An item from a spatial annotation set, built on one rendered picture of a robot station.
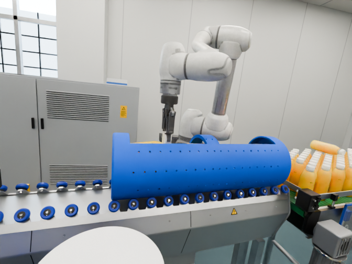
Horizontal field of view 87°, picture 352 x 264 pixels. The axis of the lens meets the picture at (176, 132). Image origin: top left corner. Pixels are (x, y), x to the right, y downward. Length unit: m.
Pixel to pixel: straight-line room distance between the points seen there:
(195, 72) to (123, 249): 0.60
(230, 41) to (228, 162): 0.72
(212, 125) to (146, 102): 2.35
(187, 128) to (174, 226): 0.74
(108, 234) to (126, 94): 1.86
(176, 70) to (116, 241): 0.60
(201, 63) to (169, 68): 0.13
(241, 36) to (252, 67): 2.99
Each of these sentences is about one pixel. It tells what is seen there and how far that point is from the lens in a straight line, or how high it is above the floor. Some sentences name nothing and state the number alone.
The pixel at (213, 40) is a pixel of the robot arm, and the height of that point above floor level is 1.75.
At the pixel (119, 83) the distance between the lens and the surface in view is 2.46.
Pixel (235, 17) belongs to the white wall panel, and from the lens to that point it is 4.19.
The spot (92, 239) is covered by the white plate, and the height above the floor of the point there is 1.04.
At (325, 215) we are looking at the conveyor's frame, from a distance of 1.35.
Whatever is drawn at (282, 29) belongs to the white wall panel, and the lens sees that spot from 4.68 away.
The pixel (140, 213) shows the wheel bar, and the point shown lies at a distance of 0.85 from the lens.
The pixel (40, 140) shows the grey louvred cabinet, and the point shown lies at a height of 0.76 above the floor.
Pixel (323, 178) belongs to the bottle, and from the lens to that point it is 1.36.
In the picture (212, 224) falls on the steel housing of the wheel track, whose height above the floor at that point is 0.84.
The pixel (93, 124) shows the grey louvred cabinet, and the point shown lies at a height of 0.97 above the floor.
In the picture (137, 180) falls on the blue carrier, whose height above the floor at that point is 1.09.
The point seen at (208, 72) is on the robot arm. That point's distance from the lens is 0.73.
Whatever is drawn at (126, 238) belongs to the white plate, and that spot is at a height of 1.04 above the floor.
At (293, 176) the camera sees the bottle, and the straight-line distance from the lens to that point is 1.38.
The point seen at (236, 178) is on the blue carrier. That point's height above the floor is 1.07.
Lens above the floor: 1.42
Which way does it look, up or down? 12 degrees down
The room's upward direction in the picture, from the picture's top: 6 degrees clockwise
